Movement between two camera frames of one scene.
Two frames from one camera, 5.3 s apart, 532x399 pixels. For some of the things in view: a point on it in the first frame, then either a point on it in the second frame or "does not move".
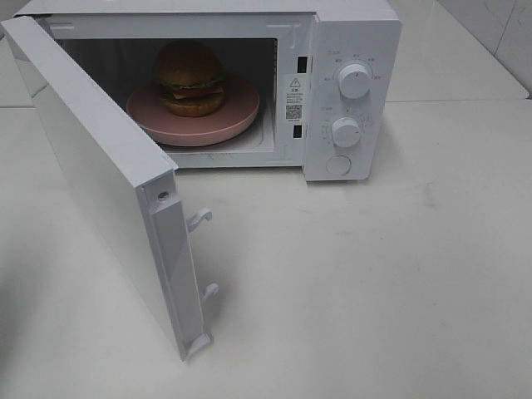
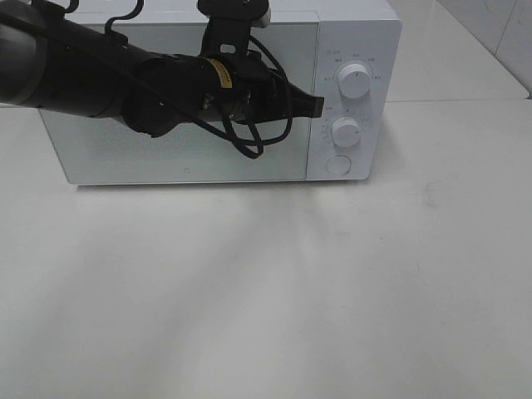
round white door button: [338, 165] does not move
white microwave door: [135, 184] → [94, 150]
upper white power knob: [355, 81] does not move
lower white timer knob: [345, 132] does not move
